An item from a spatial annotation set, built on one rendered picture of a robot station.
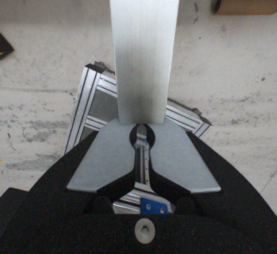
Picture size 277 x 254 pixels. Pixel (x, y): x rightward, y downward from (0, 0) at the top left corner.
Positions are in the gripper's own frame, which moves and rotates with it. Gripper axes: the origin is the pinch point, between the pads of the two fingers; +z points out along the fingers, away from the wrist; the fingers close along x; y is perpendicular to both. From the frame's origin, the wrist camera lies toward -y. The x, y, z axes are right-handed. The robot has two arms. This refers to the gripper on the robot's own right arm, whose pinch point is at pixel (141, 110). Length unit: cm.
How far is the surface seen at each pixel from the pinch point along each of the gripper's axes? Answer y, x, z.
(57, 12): -19, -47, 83
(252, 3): -21, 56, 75
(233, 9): -19, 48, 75
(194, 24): -13, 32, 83
